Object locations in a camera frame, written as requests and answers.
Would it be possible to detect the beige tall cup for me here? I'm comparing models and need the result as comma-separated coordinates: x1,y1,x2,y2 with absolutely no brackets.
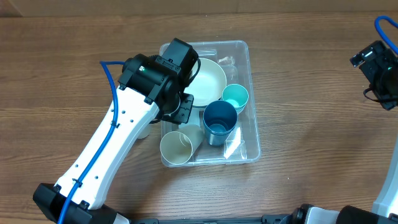
160,124,204,166
136,123,151,139

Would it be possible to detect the dark blue tall cup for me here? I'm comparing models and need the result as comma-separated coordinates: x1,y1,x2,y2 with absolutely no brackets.
203,100,238,135
205,124,232,146

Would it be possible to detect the dark blue tall cup front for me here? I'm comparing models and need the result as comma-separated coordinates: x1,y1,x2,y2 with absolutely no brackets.
203,100,238,135

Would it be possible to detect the beige tall cup front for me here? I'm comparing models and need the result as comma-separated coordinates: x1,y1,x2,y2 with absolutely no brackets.
136,123,151,139

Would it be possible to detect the cream bowl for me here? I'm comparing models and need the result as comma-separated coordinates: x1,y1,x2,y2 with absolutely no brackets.
184,58,227,108

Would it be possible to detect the mint green small cup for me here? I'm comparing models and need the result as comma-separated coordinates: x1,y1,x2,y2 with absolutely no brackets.
221,84,249,108

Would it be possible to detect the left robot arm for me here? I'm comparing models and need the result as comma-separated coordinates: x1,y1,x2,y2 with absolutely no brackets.
33,39,201,223

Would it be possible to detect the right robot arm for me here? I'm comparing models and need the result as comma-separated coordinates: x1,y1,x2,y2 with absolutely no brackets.
336,40,397,223

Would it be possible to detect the white label in bin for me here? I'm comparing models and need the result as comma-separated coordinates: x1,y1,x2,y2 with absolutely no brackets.
178,108,200,128

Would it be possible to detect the clear plastic storage bin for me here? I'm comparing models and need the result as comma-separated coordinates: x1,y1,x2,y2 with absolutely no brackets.
159,40,262,168

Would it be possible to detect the black rail at table edge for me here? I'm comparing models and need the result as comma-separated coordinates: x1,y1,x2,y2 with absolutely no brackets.
124,203,341,224

